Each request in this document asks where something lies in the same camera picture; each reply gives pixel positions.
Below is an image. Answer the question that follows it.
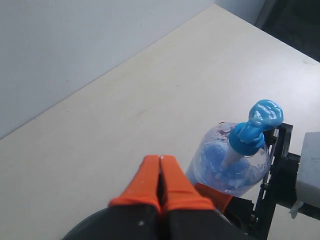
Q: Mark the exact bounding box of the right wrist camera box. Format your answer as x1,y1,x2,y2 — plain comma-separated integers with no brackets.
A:
289,132,320,219

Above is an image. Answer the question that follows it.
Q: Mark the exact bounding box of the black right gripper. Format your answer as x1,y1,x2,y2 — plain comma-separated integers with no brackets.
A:
194,123,300,240

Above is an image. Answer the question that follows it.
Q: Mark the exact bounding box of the blue soap pump bottle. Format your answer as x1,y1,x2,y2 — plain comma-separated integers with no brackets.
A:
186,99,284,197

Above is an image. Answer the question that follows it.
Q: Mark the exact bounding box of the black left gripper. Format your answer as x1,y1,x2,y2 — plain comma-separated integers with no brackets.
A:
64,154,250,240

